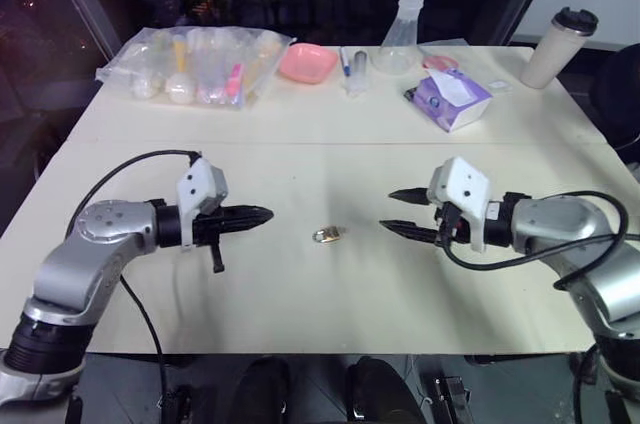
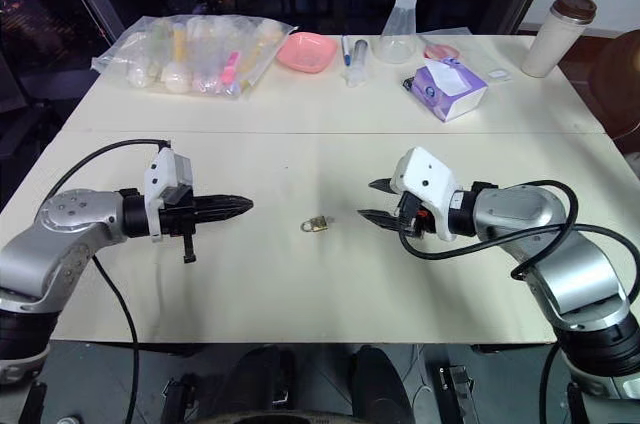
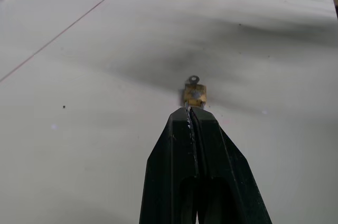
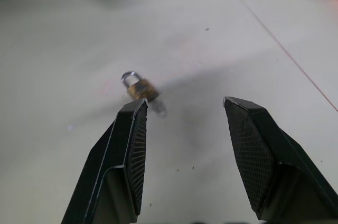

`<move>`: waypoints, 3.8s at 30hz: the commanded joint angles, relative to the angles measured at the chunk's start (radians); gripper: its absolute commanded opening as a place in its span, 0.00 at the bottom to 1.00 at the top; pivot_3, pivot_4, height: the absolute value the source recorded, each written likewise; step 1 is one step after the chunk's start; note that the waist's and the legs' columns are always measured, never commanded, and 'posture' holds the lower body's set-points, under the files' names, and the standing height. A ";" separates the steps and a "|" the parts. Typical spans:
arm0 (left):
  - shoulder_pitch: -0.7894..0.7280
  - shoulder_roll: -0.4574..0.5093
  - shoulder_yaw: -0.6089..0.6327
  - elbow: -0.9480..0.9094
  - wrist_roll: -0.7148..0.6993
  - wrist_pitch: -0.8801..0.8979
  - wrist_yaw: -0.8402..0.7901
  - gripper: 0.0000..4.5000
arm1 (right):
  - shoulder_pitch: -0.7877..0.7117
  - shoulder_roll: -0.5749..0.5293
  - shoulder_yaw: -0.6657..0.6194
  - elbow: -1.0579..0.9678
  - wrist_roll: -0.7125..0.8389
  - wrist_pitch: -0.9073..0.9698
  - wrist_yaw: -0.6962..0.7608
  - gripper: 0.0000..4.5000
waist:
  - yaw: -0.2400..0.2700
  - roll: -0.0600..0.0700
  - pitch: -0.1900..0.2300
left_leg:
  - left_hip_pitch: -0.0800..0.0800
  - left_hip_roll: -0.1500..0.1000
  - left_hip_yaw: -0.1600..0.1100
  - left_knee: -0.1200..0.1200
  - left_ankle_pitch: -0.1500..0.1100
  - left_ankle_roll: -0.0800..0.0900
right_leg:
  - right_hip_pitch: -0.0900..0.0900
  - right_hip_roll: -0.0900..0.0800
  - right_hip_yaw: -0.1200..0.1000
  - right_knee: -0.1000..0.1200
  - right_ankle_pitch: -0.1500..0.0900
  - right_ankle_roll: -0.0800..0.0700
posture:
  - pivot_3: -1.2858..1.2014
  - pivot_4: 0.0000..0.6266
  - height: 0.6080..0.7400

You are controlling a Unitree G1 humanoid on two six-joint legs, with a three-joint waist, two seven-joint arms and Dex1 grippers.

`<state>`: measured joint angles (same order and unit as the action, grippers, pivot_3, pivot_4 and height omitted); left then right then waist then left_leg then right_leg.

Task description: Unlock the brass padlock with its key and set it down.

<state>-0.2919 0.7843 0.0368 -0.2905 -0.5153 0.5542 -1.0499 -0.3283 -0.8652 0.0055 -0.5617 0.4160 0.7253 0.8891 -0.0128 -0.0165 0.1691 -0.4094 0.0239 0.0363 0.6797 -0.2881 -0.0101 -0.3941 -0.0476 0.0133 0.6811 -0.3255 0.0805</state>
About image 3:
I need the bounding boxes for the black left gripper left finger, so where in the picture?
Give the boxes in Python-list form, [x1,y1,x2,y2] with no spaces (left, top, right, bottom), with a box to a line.
[139,107,200,224]

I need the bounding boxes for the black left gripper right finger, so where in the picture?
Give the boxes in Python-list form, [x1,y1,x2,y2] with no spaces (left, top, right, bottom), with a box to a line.
[189,107,273,224]

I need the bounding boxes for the small brass padlock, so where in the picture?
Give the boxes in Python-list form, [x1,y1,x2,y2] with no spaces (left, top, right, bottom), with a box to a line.
[181,83,208,109]

